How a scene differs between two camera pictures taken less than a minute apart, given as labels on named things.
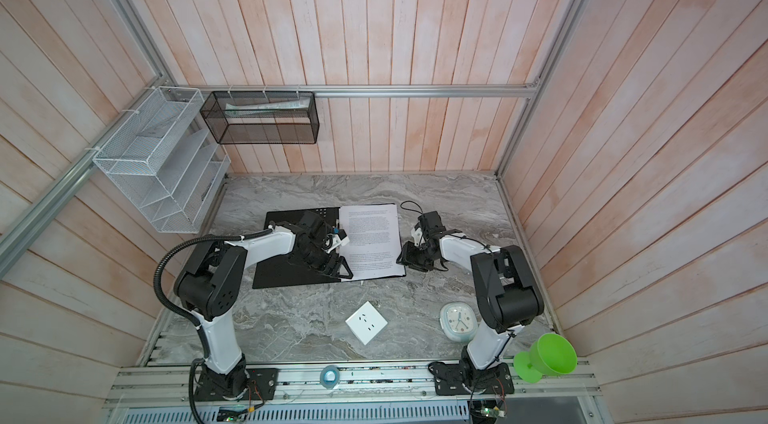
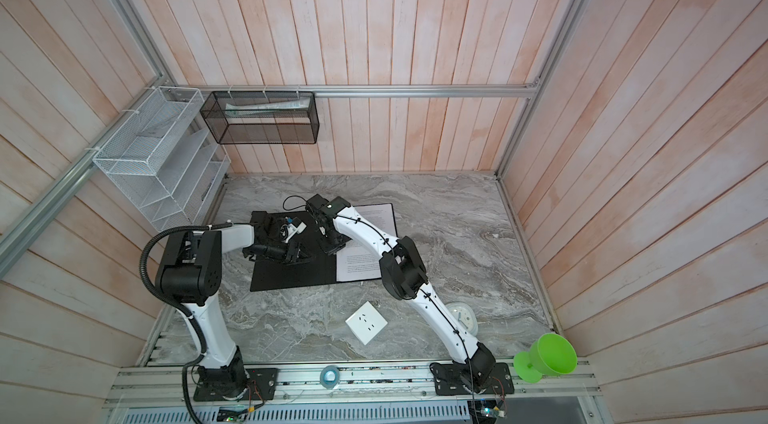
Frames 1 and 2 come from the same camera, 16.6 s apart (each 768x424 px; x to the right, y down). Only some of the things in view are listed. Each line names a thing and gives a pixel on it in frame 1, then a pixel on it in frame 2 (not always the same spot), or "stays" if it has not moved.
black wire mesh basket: (262, 117) stays
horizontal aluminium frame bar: (351, 91) stays
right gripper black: (409, 257) -> (328, 249)
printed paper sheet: (374, 249) stays
